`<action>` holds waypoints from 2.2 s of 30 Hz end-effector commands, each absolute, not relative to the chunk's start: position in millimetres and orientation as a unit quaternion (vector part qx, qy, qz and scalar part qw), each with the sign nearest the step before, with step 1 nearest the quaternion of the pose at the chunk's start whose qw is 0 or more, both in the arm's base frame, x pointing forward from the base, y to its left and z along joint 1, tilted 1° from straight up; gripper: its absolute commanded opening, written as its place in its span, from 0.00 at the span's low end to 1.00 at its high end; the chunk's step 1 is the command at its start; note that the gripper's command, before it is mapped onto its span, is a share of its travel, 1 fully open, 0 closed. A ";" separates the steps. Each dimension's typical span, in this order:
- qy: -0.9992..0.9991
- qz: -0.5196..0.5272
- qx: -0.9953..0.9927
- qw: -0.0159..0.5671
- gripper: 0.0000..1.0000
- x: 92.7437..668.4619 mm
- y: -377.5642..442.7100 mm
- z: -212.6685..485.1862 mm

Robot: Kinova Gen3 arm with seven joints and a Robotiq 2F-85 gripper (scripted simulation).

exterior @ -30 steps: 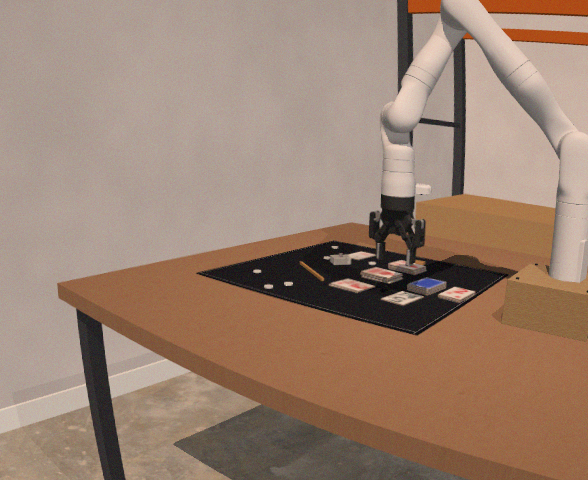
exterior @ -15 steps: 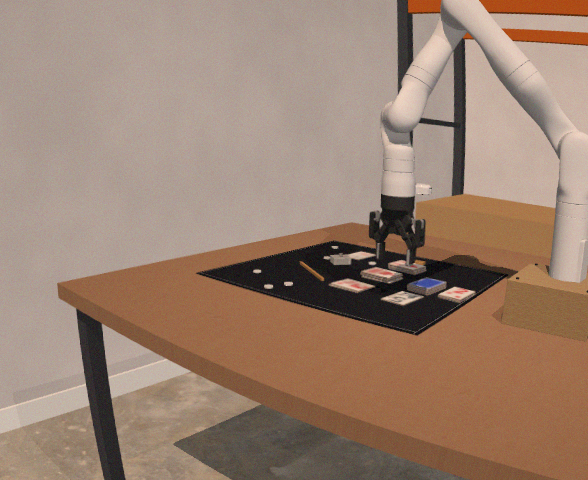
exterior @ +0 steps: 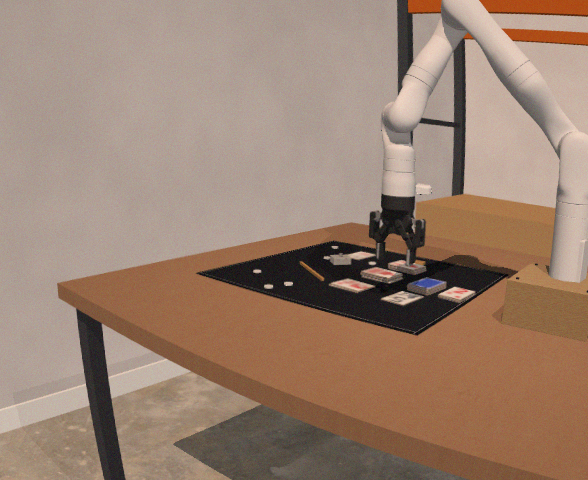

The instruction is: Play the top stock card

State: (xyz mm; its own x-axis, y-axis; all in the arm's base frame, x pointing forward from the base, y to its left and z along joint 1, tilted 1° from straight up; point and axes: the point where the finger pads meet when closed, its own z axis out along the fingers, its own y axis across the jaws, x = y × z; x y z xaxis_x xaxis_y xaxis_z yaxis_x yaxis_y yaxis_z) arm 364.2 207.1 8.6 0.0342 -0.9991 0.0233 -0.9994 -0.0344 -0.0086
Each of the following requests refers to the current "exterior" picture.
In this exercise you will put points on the blue card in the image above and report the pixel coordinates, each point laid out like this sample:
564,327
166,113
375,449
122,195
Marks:
427,283

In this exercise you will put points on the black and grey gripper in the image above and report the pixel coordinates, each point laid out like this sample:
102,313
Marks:
403,219

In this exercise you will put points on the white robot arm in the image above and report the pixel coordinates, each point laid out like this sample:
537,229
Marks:
569,255

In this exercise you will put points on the white playing card with red pips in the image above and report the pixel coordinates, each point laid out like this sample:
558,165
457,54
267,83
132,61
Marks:
401,264
381,273

